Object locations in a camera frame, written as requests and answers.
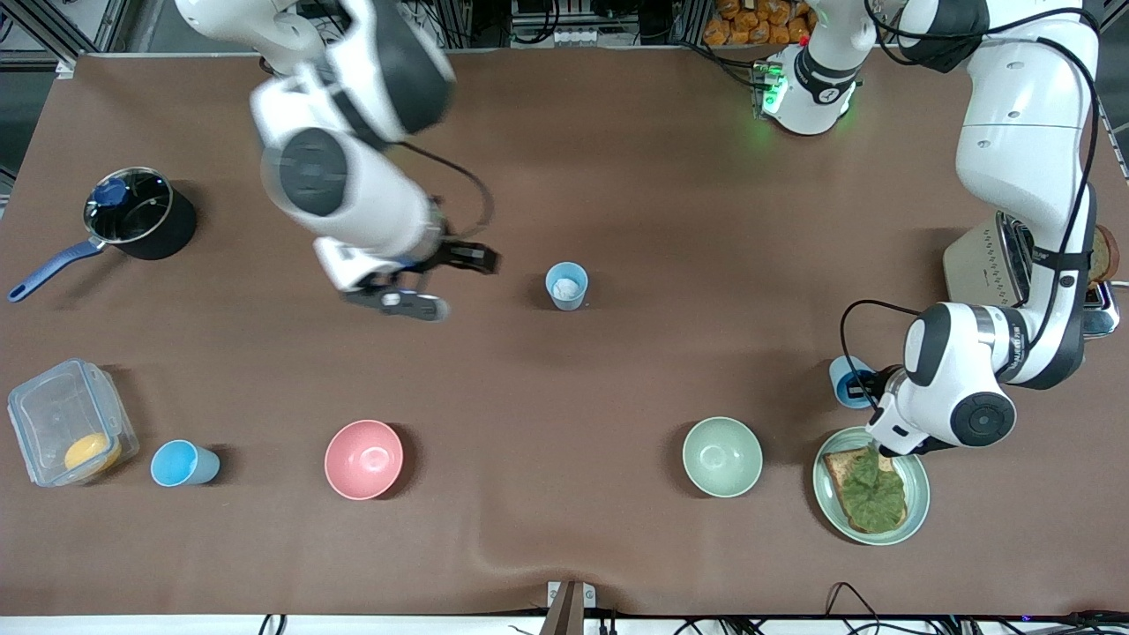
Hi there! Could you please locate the black saucepan blue handle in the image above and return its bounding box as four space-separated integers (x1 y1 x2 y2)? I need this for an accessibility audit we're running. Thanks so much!
7 166 198 303

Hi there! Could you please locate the toast slice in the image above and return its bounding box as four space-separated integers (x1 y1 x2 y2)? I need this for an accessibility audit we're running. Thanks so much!
822 445 908 534

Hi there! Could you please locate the blue plastic cup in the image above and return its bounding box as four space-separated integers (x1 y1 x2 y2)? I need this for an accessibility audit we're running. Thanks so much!
828 355 879 409
545 262 589 311
150 439 221 488

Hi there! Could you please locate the green lettuce leaf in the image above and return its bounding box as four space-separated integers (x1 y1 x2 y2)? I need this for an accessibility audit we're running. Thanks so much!
836 445 907 533

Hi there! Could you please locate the clear plastic food container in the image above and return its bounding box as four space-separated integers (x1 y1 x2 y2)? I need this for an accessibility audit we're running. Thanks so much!
7 358 140 488

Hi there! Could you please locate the brown bread slice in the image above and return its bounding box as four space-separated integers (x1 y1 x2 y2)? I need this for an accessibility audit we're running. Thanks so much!
1092 225 1121 285

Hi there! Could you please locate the white power strip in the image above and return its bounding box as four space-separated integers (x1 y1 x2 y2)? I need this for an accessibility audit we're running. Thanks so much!
510 26 602 49

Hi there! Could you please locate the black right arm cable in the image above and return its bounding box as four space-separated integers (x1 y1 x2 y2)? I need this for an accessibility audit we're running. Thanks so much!
393 141 495 243

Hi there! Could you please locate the pale green plate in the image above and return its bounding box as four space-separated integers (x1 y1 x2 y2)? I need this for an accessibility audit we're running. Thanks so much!
812 427 931 546

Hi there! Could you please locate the pink bowl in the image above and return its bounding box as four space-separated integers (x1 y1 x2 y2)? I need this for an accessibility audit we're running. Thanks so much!
324 419 405 501

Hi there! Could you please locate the orange snack bag pile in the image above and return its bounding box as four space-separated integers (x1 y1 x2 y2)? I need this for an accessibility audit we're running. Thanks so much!
703 0 814 47

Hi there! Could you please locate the aluminium frame profile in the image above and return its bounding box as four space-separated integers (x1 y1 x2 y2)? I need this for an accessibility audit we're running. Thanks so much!
1096 93 1129 182
0 0 133 76

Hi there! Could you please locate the cream chrome toaster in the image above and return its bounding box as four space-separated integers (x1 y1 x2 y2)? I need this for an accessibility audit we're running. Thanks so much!
942 210 1123 340

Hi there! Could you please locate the brown table mat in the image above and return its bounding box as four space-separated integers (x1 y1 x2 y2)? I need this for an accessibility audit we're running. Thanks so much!
0 49 1129 618

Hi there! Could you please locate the thin black cable loop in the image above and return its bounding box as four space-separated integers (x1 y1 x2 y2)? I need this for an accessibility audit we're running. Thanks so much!
825 581 885 635

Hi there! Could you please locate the pale green bowl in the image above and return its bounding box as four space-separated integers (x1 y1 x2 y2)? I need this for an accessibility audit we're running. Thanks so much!
682 416 764 499

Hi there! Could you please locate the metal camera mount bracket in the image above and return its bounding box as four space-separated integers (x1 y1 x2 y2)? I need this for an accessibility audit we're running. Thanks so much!
547 580 597 635

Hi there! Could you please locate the yellow round food piece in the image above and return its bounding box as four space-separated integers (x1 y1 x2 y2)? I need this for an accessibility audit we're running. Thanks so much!
64 432 123 473

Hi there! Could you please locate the glass lid blue knob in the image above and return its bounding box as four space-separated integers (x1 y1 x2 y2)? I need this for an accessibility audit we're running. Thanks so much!
84 168 174 246

